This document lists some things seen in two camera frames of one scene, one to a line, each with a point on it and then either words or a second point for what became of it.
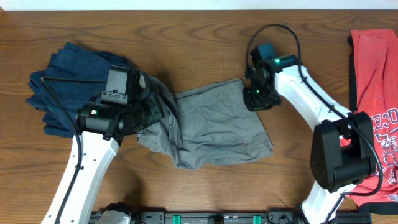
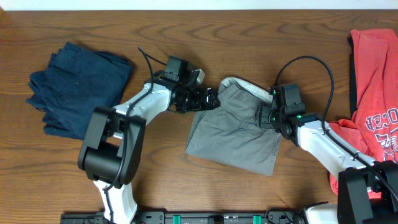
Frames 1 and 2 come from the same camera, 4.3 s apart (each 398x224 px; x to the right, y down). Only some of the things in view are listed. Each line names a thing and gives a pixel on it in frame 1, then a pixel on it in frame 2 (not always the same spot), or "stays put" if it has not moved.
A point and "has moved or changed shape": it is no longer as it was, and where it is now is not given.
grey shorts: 208,125 has moved or changed shape
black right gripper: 252,105 to 263,112
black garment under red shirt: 352,77 stays put
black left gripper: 156,107 to 207,99
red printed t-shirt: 375,56 stays put
